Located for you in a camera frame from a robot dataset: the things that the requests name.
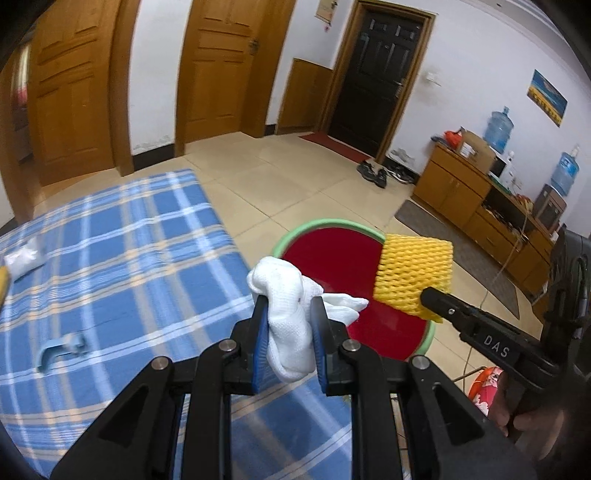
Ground white sock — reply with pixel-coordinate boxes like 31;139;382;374
247;257;370;383

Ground wooden door with latch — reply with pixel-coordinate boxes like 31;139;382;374
179;0;280;145

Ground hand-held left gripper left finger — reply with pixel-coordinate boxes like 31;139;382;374
51;295;271;480

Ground white plastic bag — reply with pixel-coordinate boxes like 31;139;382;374
2;237;47;282

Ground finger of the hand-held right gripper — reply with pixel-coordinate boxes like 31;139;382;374
421;286;482;325
442;315;477;343

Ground person's right hand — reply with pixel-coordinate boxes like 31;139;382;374
492;382;574;465

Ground wooden sideboard cabinet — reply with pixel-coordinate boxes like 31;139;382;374
412;143;561;300

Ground open wooden door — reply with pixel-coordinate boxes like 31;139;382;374
25;0;118;185

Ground water dispenser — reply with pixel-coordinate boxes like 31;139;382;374
533;184;568;232

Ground blue plaid tablecloth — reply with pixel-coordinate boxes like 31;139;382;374
0;168;356;480

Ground wall poster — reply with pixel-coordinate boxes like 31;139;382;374
526;69;568;127

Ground white microwave oven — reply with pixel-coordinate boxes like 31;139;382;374
488;154;518;186

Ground thin pale cable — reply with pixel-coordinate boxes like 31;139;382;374
455;210;532;386

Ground grey floor mat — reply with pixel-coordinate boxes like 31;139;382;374
394;198;520;320

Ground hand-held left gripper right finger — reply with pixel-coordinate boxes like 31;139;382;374
310;298;539;480

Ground small wooden panel door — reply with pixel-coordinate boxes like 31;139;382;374
278;58;334;136

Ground red doormat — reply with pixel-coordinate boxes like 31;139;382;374
298;131;372;163

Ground cardboard box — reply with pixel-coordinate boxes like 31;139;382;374
455;129;497;174

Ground red basin green rim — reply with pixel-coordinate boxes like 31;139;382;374
271;219;437;363

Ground dark shoe white sole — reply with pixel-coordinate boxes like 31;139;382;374
384;159;419;185

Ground black door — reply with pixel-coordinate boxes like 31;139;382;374
330;7;426;160

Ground blue water jug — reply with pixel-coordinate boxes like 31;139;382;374
483;107;515;154
551;144;581;197

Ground wall calendar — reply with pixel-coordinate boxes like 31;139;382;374
315;0;340;24

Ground blue plastic hook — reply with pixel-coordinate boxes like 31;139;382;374
36;333;88;374

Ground yellow foam fruit net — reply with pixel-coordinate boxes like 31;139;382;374
373;234;454;324

